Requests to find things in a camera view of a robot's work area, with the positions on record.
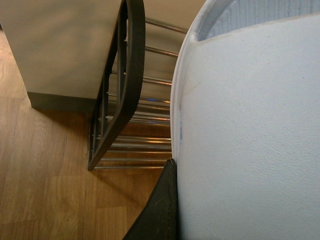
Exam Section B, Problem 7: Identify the black metal shoe rack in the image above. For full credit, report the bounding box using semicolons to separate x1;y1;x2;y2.
87;0;187;171

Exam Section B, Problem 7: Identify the light blue slipper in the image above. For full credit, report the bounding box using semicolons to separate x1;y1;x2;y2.
170;0;320;240

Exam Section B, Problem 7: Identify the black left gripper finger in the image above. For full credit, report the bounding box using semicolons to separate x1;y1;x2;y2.
123;158;178;240

